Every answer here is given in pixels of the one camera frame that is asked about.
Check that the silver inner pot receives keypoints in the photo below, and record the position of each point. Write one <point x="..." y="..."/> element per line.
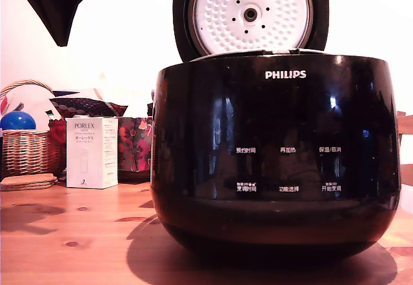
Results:
<point x="226" y="55"/>

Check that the black Philips rice cooker body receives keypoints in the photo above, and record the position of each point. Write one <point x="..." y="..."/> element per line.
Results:
<point x="274" y="156"/>

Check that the dotted dark patterned cloth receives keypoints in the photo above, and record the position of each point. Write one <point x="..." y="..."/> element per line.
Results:
<point x="87" y="106"/>

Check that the wooden chair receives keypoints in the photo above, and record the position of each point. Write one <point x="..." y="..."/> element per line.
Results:
<point x="406" y="143"/>

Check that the blue ball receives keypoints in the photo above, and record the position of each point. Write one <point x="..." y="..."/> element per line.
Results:
<point x="17" y="121"/>

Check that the white printed cloth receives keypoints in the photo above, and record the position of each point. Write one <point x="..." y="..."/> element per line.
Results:
<point x="30" y="102"/>

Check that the woven wicker basket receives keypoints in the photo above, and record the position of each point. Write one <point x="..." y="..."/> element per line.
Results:
<point x="27" y="153"/>

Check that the floral fabric bag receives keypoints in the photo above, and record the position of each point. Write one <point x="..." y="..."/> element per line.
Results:
<point x="135" y="144"/>

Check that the white Porlex box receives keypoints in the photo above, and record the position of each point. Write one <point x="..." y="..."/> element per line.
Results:
<point x="92" y="153"/>

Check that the black rice cooker lid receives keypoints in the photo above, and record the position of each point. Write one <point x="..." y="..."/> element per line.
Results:
<point x="251" y="14"/>

